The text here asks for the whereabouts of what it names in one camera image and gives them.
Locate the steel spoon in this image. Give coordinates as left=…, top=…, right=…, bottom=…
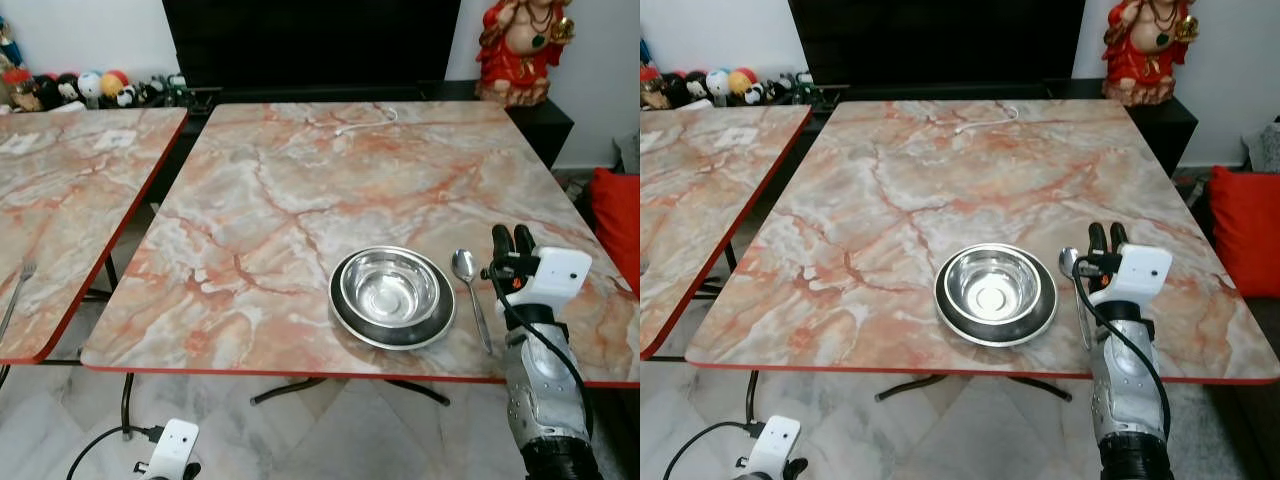
left=451, top=248, right=495, bottom=355
left=1058, top=246, right=1095, bottom=351

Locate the red cushion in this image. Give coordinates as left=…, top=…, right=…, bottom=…
left=588, top=168, right=641, bottom=296
left=1208, top=165, right=1280, bottom=298

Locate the shiny steel bowl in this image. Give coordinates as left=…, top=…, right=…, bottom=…
left=340, top=250, right=443, bottom=329
left=944, top=248, right=1043, bottom=323

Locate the black television cabinet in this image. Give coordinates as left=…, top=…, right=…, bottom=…
left=185, top=80, right=576, bottom=171

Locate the dark rimmed steel plate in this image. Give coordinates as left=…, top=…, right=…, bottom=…
left=934, top=242, right=1059, bottom=348
left=329, top=245, right=457, bottom=351

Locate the grey cushion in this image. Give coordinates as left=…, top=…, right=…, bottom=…
left=612, top=130, right=641, bottom=176
left=1245, top=125, right=1280, bottom=173

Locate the marble top table red edge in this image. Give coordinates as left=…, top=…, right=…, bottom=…
left=0, top=107, right=189, bottom=366
left=685, top=98, right=1280, bottom=421
left=640, top=104, right=813, bottom=361
left=82, top=100, right=641, bottom=441

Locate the red laughing buddha statue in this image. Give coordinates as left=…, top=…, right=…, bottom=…
left=1102, top=0, right=1199, bottom=108
left=476, top=0, right=576, bottom=109

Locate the brown toy figure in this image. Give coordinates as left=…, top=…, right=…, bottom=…
left=3, top=68, right=43, bottom=113
left=640, top=66, right=673, bottom=111

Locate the black television screen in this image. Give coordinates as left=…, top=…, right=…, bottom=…
left=788, top=0, right=1086, bottom=89
left=162, top=0, right=463, bottom=91

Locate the steel fork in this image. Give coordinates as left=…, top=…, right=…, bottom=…
left=0, top=260, right=38, bottom=346

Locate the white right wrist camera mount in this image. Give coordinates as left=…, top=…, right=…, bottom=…
left=1105, top=243, right=1173, bottom=306
left=520, top=247, right=593, bottom=309

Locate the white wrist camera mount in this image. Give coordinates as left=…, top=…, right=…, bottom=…
left=150, top=420, right=199, bottom=477
left=1105, top=243, right=1173, bottom=306
left=748, top=416, right=801, bottom=477
left=520, top=247, right=593, bottom=309

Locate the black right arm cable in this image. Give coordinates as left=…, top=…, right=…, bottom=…
left=483, top=262, right=593, bottom=431
left=1072, top=258, right=1171, bottom=441

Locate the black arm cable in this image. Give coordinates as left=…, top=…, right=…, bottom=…
left=1072, top=258, right=1171, bottom=441
left=68, top=425, right=161, bottom=480
left=662, top=420, right=766, bottom=480
left=483, top=262, right=593, bottom=431

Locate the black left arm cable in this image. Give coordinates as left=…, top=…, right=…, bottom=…
left=68, top=425, right=161, bottom=480
left=662, top=420, right=766, bottom=480

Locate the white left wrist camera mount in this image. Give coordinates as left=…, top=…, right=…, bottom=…
left=150, top=420, right=199, bottom=477
left=748, top=416, right=801, bottom=477

